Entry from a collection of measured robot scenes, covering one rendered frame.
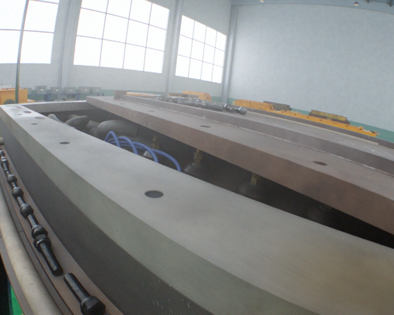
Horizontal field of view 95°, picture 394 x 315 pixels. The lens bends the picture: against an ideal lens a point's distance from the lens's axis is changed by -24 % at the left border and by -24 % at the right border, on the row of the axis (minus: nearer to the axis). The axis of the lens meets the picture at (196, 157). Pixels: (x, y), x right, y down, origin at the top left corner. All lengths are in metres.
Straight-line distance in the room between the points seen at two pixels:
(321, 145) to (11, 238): 0.34
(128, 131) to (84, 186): 0.41
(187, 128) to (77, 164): 0.14
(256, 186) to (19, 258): 0.32
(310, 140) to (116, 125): 0.44
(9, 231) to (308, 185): 0.30
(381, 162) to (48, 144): 0.33
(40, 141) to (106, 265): 0.16
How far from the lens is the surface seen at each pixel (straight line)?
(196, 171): 0.41
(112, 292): 0.21
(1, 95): 2.70
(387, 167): 0.24
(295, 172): 0.19
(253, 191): 0.35
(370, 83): 15.59
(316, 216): 0.33
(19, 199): 0.38
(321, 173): 0.18
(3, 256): 0.30
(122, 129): 0.58
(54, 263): 0.25
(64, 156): 0.23
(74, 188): 0.19
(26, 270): 0.24
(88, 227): 0.19
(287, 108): 11.67
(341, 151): 0.25
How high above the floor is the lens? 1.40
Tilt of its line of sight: 16 degrees down
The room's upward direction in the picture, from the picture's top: 6 degrees clockwise
